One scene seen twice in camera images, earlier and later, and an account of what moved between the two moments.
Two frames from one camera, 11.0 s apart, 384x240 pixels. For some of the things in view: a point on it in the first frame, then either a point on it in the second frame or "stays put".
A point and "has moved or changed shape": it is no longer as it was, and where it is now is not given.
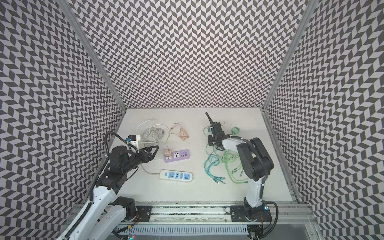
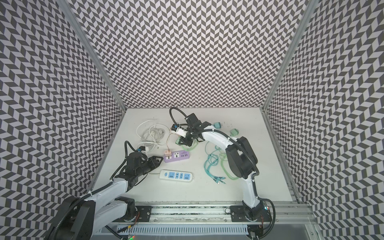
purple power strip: [180, 155] stays put
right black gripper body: [215, 130] to [188, 137]
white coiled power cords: [152, 132] stays put
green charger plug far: [235, 130] stays put
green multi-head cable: [228, 156] has moved or changed shape
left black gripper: [148, 153] to [154, 162]
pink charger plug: [167, 153] stays put
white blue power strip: [177, 176] stays put
